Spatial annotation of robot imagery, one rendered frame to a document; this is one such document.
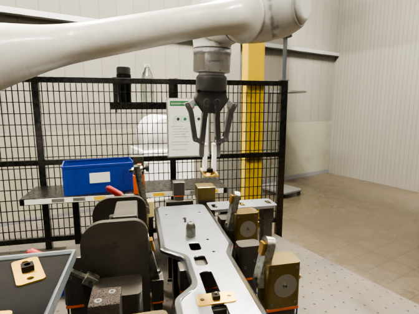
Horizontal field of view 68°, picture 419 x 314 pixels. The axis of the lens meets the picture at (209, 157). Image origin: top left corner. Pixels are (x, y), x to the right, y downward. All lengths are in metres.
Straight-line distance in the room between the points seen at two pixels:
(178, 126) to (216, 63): 0.92
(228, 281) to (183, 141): 0.98
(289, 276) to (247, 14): 0.59
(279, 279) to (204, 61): 0.54
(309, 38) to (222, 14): 5.94
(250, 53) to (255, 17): 1.17
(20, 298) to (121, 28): 0.42
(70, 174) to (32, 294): 0.98
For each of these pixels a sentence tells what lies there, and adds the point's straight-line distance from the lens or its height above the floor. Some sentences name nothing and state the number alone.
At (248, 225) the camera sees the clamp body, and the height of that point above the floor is 1.00.
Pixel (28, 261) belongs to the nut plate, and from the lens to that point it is 0.61.
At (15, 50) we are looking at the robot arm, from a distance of 0.53.
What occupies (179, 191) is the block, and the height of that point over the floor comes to 1.04.
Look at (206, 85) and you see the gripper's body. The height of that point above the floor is 1.46.
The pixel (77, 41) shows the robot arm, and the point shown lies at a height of 1.52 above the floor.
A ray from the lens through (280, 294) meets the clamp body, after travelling 0.83.
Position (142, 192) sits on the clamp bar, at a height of 1.12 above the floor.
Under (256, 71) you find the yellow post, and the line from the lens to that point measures 1.77.
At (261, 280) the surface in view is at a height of 1.00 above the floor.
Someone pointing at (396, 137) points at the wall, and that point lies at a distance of 6.28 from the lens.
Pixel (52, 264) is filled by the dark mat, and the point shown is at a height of 1.16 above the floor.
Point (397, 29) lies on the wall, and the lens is 6.45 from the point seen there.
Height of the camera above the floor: 1.42
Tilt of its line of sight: 9 degrees down
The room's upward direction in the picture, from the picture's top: straight up
